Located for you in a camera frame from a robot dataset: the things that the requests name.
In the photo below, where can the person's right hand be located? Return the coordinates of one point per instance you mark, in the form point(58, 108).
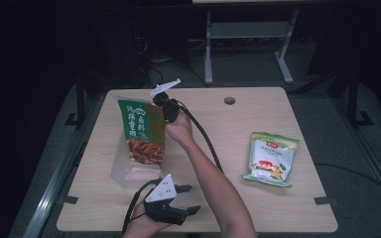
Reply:
point(180, 130)

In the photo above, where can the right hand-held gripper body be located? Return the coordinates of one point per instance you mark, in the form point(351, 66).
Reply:
point(170, 107)

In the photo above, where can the green and red seasoning packet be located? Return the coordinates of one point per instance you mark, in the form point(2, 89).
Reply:
point(140, 127)

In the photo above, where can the grey metal rail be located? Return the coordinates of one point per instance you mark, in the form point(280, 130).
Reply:
point(367, 148)
point(58, 178)

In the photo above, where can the white metal frame stand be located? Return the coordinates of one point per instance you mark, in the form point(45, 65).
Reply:
point(208, 49)

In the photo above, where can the clear plastic container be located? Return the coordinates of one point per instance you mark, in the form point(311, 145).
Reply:
point(120, 172)

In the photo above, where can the white and green food packet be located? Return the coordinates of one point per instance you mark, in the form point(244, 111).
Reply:
point(271, 158)

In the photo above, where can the person's left hand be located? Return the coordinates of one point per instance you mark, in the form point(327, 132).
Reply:
point(144, 223)

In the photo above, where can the black metal stand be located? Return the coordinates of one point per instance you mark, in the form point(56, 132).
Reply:
point(353, 95)
point(80, 99)

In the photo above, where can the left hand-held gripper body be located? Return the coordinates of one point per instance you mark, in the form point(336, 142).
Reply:
point(161, 195)

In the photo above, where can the dark tape piece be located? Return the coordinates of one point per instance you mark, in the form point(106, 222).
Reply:
point(323, 200)
point(70, 200)

